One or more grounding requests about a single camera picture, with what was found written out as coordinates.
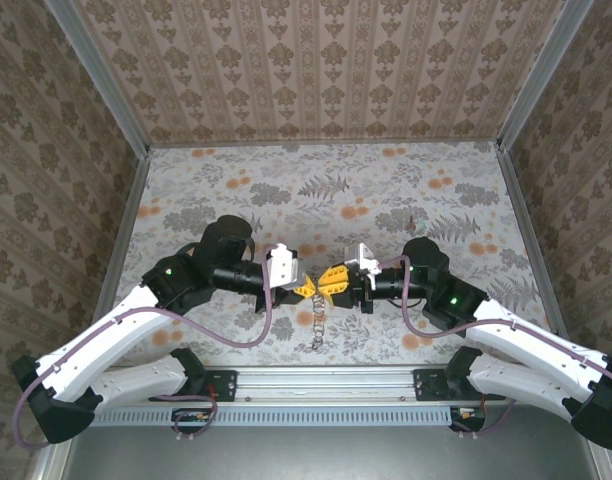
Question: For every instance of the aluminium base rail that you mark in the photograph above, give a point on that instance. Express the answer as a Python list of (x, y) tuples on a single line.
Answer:
[(326, 385)]

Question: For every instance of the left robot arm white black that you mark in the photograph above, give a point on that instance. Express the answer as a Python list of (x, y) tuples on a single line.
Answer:
[(86, 345)]

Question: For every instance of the aluminium table side rail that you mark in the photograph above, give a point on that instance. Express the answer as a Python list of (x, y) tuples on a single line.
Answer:
[(533, 235), (123, 235)]

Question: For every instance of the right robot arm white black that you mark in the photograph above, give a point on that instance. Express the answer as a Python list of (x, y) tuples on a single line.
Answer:
[(526, 345)]

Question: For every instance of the aluminium corner post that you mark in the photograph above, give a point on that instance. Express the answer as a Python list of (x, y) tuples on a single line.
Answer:
[(101, 75), (541, 75)]

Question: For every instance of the small green circuit board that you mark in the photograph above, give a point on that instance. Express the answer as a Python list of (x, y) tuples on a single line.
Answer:
[(193, 416), (468, 415)]

